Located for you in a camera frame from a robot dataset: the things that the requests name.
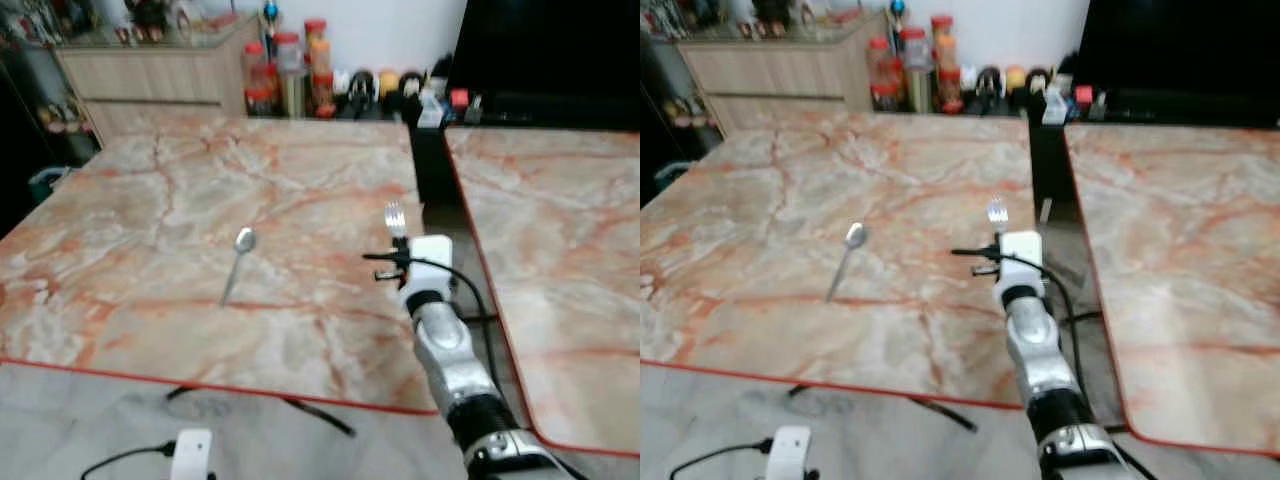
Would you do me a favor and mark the light wooden cabinet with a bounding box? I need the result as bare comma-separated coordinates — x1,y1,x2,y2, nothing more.
55,20,263,141
678,15,891,133

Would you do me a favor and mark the steel thermos flask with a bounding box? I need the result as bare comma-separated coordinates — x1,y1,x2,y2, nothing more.
280,70,307,119
907,68,934,114

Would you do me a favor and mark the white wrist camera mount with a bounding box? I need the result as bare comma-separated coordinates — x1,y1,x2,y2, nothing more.
405,235,454,293
768,426,812,480
170,429,214,480
1000,231,1045,286

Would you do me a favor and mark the black television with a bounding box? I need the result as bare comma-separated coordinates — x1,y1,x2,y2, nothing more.
445,0,641,126
1070,0,1280,123

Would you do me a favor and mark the tall red lid jar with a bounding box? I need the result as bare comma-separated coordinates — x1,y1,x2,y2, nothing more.
868,38,899,111
243,42,276,116

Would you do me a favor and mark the silver metal spoon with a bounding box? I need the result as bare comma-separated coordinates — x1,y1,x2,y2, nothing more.
825,222,868,303
219,227,259,308

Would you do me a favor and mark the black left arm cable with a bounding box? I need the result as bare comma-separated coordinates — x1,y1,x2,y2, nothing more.
80,441,179,480
668,438,776,480

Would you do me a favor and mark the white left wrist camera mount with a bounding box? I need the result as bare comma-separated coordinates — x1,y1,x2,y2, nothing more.
768,426,812,480
170,429,214,480

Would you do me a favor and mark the glass display shelf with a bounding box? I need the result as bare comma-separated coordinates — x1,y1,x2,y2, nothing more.
0,0,101,166
640,0,721,151

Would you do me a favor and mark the orange filled jar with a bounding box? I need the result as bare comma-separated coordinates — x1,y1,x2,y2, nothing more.
934,35,961,83
308,38,334,86

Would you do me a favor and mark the green plastic bin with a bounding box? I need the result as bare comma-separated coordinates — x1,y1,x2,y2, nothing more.
28,165,73,206
655,160,691,196

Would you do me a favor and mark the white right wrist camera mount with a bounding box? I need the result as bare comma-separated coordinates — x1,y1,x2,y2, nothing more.
405,235,454,293
1000,231,1045,286

